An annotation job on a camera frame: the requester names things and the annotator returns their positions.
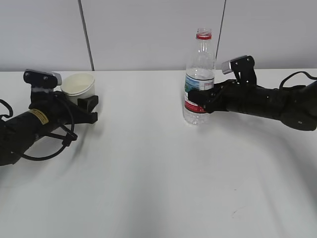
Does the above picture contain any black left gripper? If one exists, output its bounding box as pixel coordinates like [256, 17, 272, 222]
[29, 91, 99, 124]

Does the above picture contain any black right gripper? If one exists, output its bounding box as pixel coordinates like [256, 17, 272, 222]
[188, 79, 258, 114]

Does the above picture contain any white paper cup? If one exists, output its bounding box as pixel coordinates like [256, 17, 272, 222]
[60, 73, 95, 105]

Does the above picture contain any clear water bottle red label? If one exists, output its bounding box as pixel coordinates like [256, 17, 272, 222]
[183, 28, 215, 124]

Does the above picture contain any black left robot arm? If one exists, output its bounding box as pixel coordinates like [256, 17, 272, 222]
[0, 91, 99, 166]

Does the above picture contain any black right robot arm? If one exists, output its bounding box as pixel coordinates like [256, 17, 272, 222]
[188, 79, 317, 131]

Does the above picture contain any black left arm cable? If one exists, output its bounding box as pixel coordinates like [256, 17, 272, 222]
[0, 95, 78, 161]

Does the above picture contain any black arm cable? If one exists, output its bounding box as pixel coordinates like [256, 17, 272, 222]
[0, 95, 78, 161]
[279, 71, 317, 90]

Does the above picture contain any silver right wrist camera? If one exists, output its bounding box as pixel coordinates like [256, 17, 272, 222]
[221, 55, 255, 74]

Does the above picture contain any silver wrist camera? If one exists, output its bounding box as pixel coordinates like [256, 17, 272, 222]
[221, 55, 255, 74]
[23, 69, 62, 89]

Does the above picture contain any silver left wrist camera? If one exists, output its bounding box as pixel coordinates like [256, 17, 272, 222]
[23, 69, 62, 89]

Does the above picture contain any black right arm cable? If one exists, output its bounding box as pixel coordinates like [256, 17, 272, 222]
[279, 71, 317, 90]

